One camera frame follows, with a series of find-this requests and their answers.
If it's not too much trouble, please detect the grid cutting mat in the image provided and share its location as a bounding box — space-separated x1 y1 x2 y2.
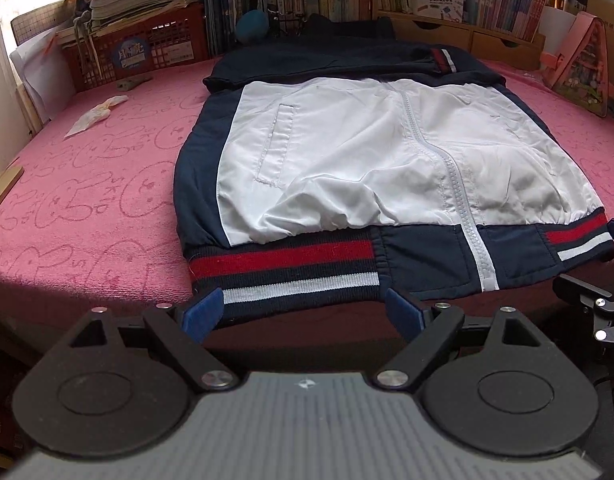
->
11 0 72 46

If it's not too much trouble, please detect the miniature bicycle model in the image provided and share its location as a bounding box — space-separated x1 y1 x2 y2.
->
267 7 308 36

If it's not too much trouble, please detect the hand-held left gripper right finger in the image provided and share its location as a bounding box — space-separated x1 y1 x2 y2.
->
373 287 543 393

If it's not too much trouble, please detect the small grey object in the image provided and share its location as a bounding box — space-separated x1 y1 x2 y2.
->
116 75 154 92

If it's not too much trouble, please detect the wooden drawer organizer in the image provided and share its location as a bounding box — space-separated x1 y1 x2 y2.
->
377 9 547 72

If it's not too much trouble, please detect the pink rabbit-print blanket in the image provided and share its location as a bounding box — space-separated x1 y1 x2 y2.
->
0 57 614 361

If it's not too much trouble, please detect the navy and white jacket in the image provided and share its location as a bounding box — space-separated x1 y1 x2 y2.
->
174 14 614 331

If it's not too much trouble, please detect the blue pompom ball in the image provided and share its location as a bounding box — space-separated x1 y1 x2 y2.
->
236 9 270 45

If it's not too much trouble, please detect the row of pink red books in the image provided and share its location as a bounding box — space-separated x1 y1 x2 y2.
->
462 0 553 43

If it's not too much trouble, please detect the crumpled white tissue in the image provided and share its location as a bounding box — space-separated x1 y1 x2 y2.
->
63 94 130 140

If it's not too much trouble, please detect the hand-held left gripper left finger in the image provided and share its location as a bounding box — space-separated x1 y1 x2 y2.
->
69 287 240 393

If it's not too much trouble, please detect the white paper sheet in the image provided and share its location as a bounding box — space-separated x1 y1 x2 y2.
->
540 6 578 53

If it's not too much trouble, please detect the white printed cardboard box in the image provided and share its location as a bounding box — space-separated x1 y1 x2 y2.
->
409 0 465 23

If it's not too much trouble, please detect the large red plastic basket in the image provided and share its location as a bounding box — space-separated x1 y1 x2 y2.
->
62 2 210 93

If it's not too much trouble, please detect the grey braided cord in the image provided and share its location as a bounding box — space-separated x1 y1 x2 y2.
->
73 12 100 68

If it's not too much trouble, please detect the white paper bag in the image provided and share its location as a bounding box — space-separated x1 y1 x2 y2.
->
9 27 75 126

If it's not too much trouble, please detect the pink triangular toy house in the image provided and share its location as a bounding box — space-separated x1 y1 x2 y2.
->
540 11 614 118

